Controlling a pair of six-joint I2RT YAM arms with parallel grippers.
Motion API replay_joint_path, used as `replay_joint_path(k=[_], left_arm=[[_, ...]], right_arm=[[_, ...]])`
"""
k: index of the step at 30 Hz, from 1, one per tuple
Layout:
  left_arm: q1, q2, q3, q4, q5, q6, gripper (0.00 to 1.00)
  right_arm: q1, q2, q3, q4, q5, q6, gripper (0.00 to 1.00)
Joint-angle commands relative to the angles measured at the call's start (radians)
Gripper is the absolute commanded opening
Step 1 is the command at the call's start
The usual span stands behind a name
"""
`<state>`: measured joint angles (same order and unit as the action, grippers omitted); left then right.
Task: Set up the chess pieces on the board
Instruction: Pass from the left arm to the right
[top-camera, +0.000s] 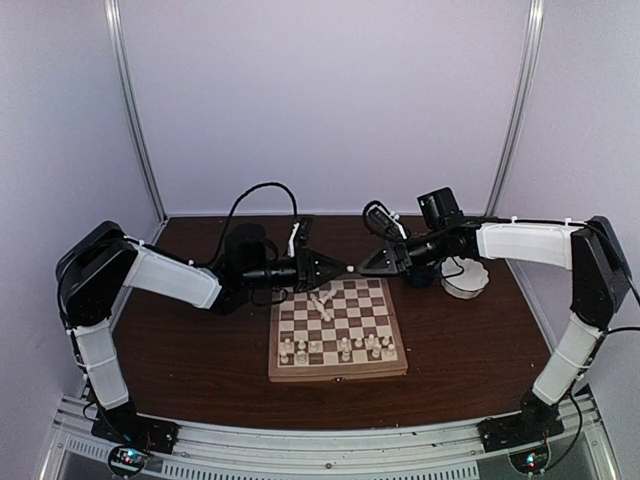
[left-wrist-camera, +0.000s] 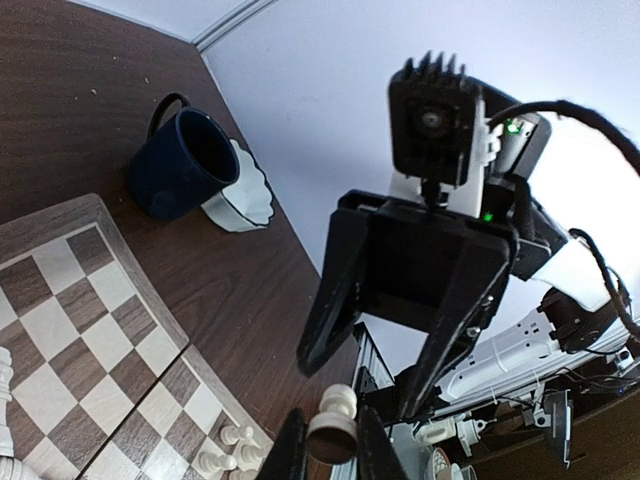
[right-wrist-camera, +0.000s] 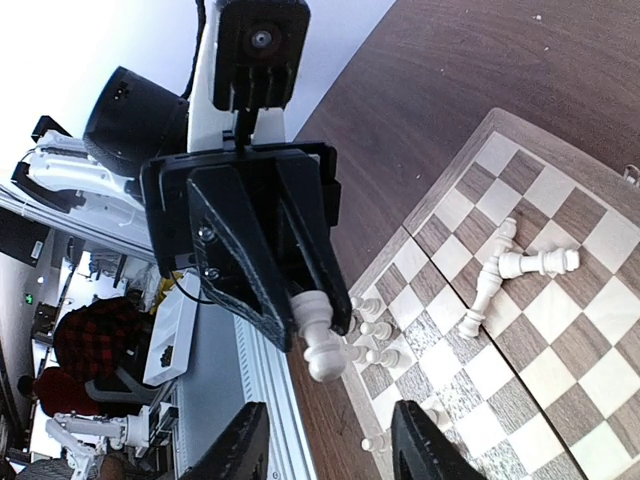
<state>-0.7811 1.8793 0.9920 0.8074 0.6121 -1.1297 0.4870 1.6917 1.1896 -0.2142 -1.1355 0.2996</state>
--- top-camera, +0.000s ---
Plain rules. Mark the wooden chess board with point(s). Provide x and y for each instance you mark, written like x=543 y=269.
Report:
x=362 y=306

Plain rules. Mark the left aluminium corner post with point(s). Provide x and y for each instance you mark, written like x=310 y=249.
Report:
x=116 y=32

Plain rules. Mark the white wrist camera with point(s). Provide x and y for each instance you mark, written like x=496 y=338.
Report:
x=298 y=237
x=382 y=222

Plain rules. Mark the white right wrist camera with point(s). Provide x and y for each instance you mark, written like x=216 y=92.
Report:
x=382 y=222

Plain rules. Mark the white bishop piece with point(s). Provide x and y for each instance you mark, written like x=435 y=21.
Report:
x=345 y=349

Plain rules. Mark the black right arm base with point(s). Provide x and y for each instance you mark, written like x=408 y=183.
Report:
x=534 y=422

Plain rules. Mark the right aluminium corner post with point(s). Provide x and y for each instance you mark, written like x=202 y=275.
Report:
x=527 y=70

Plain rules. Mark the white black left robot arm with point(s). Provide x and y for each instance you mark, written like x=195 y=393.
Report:
x=96 y=277

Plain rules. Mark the white scalloped bowl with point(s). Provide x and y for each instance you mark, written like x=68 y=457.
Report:
x=463 y=278

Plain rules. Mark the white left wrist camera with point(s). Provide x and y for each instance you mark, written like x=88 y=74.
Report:
x=298 y=237

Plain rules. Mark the white rook corner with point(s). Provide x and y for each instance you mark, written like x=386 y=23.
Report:
x=302 y=357
x=376 y=351

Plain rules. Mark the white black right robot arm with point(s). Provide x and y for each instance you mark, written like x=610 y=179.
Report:
x=574 y=274

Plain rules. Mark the lying white queen piece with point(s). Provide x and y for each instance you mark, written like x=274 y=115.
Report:
x=328 y=295

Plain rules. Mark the dark blue cup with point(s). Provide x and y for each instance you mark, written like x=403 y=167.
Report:
x=419 y=278

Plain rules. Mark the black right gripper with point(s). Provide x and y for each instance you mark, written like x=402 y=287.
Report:
x=391 y=249

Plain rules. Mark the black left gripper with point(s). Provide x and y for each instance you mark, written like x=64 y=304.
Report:
x=307 y=271

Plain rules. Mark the aluminium corner post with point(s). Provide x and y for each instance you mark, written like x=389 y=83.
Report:
x=527 y=70
x=116 y=32

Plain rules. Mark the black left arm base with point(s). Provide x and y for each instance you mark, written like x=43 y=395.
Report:
x=123 y=425

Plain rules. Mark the lying white king piece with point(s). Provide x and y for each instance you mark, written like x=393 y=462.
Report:
x=320 y=307

